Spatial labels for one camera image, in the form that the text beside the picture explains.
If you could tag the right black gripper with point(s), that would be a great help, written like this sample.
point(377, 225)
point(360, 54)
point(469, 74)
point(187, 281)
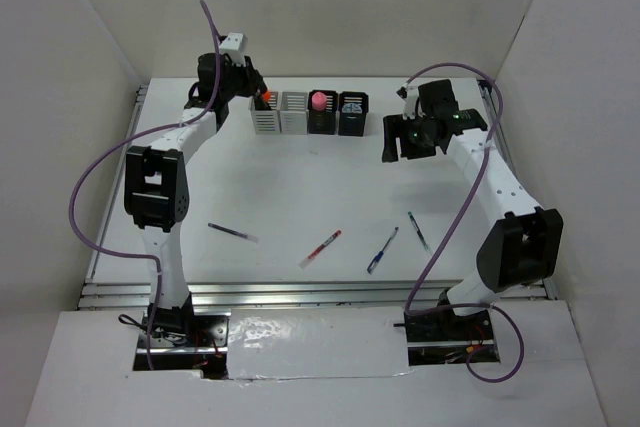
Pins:
point(395, 126)

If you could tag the left black slotted container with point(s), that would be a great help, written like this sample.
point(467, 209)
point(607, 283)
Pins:
point(323, 123)

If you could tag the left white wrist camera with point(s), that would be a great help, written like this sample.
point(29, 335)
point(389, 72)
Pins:
point(234, 46)

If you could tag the black slotted container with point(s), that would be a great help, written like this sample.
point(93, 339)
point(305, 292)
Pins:
point(323, 123)
point(351, 124)

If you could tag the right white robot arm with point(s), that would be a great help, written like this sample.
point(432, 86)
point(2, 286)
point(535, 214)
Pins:
point(523, 241)

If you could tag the pink cap glue bottle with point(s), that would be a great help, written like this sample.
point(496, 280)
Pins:
point(319, 101)

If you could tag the dark purple pen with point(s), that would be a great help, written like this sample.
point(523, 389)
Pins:
point(235, 233)

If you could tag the green pen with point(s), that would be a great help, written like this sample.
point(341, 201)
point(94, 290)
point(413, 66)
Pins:
point(419, 233)

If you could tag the blue pen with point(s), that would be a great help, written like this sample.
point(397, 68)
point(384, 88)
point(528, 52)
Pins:
point(377, 258)

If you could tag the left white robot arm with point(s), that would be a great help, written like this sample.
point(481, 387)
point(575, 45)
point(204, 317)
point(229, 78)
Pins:
point(156, 193)

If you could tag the blue glue bottle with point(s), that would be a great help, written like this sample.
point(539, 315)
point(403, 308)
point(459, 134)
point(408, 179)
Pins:
point(351, 108)

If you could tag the white taped cover panel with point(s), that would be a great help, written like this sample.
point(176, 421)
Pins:
point(318, 343)

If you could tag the left white slotted container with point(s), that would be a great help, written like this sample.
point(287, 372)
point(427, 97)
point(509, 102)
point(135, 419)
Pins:
point(266, 121)

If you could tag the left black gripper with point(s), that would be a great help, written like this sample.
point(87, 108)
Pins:
point(252, 78)

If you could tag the aluminium frame rail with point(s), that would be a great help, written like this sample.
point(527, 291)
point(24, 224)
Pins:
point(295, 191)

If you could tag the white slotted container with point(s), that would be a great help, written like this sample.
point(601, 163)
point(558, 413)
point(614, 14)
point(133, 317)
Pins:
point(266, 121)
point(294, 113)

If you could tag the red pen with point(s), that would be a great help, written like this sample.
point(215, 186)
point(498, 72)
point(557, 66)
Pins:
point(310, 258)

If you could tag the orange highlighter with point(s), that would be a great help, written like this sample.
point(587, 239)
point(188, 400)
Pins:
point(262, 101)

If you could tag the right black slotted container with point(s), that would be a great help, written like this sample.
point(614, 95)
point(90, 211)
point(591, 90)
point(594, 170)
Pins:
point(351, 124)

